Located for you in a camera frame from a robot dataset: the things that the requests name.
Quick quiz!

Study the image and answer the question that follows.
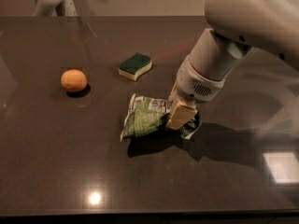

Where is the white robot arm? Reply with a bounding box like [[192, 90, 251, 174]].
[[166, 0, 299, 130]]

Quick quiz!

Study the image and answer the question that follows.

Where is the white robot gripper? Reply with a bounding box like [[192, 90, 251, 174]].
[[166, 56, 224, 130]]

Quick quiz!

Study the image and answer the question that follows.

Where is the orange fruit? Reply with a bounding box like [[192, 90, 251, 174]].
[[61, 69, 87, 92]]

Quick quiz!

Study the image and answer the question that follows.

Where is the green and yellow sponge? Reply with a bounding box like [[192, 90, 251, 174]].
[[119, 52, 152, 81]]

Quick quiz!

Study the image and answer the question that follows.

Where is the green jalapeno chip bag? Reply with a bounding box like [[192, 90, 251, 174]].
[[121, 94, 202, 140]]

